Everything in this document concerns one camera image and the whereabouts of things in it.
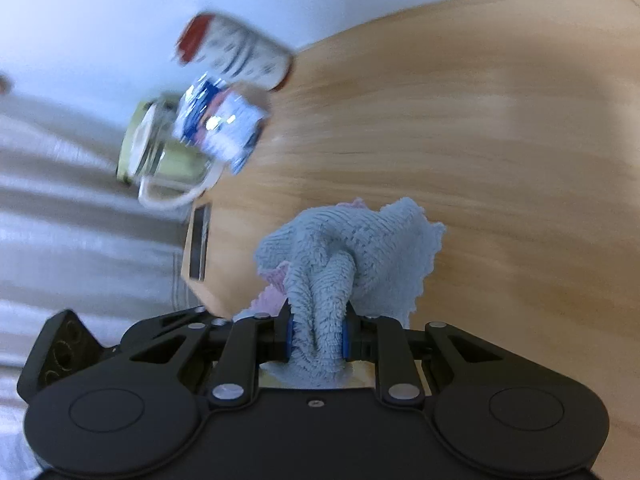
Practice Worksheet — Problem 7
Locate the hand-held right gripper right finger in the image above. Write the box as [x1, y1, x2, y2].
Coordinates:
[342, 305, 504, 405]

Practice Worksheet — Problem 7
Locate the blue white plastic packet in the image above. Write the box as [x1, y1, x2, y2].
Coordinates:
[172, 72, 274, 174]

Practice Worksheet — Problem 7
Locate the patterned tumbler with red lid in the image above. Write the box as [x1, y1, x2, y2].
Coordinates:
[172, 12, 296, 93]

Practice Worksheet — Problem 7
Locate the grey and pink cloth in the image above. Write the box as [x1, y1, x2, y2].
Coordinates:
[232, 197, 446, 391]

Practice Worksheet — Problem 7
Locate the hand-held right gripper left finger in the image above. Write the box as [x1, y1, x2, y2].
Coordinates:
[122, 305, 294, 406]

